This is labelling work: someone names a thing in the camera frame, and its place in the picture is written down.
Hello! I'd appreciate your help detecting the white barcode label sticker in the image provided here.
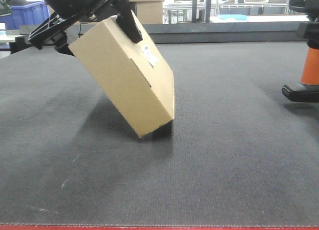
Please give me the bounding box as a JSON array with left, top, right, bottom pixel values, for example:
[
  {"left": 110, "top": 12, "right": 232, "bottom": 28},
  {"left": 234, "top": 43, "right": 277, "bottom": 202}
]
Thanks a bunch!
[{"left": 141, "top": 45, "right": 159, "bottom": 67}]

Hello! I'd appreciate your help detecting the blue plastic crate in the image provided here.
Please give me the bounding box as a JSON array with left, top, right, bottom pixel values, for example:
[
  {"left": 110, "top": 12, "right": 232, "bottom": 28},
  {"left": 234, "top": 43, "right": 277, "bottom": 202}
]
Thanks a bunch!
[{"left": 0, "top": 1, "right": 50, "bottom": 29}]

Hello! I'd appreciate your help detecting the orange black barcode scanner gun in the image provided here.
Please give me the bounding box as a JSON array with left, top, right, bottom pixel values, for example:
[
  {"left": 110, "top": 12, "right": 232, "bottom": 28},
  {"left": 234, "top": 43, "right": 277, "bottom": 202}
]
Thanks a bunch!
[{"left": 282, "top": 21, "right": 319, "bottom": 103}]

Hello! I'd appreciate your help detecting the black vertical post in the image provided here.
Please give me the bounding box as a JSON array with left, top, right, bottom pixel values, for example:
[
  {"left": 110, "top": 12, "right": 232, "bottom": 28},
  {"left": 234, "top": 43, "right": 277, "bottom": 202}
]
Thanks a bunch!
[{"left": 191, "top": 0, "right": 197, "bottom": 23}]

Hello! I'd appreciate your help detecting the light blue tray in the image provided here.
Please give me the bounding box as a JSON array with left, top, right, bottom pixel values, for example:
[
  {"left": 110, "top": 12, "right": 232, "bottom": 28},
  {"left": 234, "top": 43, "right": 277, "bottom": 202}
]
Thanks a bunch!
[{"left": 218, "top": 14, "right": 248, "bottom": 21}]

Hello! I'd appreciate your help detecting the dark grey table mat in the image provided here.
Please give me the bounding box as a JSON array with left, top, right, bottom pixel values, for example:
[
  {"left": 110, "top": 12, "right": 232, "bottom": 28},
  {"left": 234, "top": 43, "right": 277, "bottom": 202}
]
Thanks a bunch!
[{"left": 0, "top": 42, "right": 319, "bottom": 227}]

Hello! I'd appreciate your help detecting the red table edge strip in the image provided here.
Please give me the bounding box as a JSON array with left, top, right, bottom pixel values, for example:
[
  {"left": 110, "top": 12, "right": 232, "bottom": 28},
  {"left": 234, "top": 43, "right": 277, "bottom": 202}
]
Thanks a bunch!
[{"left": 0, "top": 225, "right": 319, "bottom": 230}]

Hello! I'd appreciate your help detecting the lower printed cardboard box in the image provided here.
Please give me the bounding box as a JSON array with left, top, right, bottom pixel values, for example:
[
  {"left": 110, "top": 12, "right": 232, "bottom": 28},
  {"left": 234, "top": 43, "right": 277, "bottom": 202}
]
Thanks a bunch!
[{"left": 136, "top": 1, "right": 163, "bottom": 24}]

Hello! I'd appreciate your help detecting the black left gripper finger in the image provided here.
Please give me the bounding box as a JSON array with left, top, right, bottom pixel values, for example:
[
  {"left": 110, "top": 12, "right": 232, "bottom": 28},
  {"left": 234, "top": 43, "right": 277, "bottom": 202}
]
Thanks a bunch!
[
  {"left": 116, "top": 0, "right": 143, "bottom": 43},
  {"left": 54, "top": 38, "right": 74, "bottom": 56}
]

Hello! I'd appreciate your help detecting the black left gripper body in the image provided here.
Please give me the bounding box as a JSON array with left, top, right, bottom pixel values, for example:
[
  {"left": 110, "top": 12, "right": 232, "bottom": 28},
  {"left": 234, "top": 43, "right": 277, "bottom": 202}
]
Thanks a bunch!
[{"left": 29, "top": 0, "right": 116, "bottom": 49}]

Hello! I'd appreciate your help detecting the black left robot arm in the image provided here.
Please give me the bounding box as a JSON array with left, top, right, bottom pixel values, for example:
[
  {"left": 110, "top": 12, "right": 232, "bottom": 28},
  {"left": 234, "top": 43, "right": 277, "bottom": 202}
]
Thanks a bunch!
[{"left": 28, "top": 0, "right": 143, "bottom": 56}]

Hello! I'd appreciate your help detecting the brown cardboard package box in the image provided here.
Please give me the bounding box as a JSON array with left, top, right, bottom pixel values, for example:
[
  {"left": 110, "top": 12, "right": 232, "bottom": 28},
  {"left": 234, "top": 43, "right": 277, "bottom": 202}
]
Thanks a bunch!
[{"left": 69, "top": 15, "right": 175, "bottom": 137}]

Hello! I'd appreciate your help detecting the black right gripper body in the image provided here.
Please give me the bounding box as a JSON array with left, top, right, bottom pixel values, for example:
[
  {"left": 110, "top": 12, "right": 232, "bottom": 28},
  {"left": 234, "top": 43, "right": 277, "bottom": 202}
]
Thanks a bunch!
[{"left": 289, "top": 0, "right": 319, "bottom": 40}]

